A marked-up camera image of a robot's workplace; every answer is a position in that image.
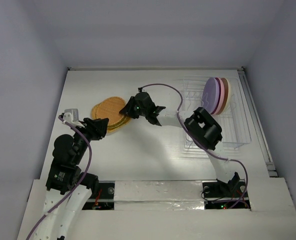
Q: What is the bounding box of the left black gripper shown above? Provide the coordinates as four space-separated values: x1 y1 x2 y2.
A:
71 116 109 163

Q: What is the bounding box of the round green-rim bamboo plate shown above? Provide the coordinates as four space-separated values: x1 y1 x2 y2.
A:
107 116 131 133

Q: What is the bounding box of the round orange bamboo plate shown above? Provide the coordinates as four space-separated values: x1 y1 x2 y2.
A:
95 96 126 126

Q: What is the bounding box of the square bamboo woven plate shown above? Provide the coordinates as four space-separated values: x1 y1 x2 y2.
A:
91 96 131 134

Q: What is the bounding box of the purple plastic plate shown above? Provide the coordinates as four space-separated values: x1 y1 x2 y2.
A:
201 77 221 115

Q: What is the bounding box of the pink plastic plate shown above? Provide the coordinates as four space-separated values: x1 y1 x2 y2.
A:
214 77 229 115

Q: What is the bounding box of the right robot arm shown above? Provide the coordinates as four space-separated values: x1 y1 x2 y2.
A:
119 92 240 198

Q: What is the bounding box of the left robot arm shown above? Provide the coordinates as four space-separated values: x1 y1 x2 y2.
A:
34 113 109 240

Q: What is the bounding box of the cream plastic plate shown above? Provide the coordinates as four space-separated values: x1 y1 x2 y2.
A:
223 79 232 113

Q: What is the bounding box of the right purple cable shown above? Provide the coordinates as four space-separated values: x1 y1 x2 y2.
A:
137 83 250 210

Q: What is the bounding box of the purple cable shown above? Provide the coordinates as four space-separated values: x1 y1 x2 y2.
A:
25 114 93 240
137 83 250 210

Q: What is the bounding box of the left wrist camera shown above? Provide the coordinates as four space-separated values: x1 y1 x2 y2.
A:
58 108 79 125

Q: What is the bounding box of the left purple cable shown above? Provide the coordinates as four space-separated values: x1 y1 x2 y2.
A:
25 114 93 240

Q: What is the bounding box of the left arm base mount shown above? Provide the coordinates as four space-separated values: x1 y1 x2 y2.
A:
82 181 115 211

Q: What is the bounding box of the white wire dish rack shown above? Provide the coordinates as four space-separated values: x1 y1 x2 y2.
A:
182 75 252 150

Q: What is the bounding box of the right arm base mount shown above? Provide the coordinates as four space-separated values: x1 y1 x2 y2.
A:
200 172 251 210

